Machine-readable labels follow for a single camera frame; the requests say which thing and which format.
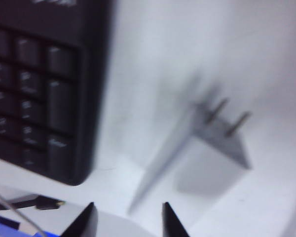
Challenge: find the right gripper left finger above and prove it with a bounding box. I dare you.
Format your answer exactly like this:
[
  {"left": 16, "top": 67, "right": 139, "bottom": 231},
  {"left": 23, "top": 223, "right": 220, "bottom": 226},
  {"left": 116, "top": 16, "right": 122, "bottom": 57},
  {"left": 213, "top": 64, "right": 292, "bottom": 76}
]
[{"left": 61, "top": 201, "right": 99, "bottom": 237}]

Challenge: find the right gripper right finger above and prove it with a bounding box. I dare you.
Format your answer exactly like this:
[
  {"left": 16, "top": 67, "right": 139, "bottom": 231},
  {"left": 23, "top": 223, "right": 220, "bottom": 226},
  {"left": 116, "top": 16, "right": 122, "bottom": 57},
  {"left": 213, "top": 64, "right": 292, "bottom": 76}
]
[{"left": 162, "top": 201, "right": 189, "bottom": 237}]

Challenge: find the white charging base block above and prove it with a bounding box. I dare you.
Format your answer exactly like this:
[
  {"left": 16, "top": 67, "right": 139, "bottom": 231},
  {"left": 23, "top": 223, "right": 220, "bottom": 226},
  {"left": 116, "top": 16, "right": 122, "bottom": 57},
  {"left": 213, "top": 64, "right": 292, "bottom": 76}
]
[{"left": 128, "top": 97, "right": 253, "bottom": 215}]

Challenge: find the black keyboard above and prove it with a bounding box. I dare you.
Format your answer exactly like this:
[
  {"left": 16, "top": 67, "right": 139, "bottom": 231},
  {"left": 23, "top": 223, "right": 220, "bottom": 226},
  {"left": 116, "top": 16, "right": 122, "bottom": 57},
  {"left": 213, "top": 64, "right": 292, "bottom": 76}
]
[{"left": 0, "top": 0, "right": 114, "bottom": 187}]

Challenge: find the black HDMI cable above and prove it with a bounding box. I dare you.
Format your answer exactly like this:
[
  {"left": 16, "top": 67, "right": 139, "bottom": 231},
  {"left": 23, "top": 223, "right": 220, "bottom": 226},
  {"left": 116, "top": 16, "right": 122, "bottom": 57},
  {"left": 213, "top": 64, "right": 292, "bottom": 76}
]
[{"left": 0, "top": 194, "right": 67, "bottom": 211}]

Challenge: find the thin grey wire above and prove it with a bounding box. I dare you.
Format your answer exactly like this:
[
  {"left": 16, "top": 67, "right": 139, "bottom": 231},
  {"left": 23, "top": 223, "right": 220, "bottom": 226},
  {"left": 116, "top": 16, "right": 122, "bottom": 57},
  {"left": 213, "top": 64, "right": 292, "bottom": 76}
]
[{"left": 0, "top": 187, "right": 46, "bottom": 237}]

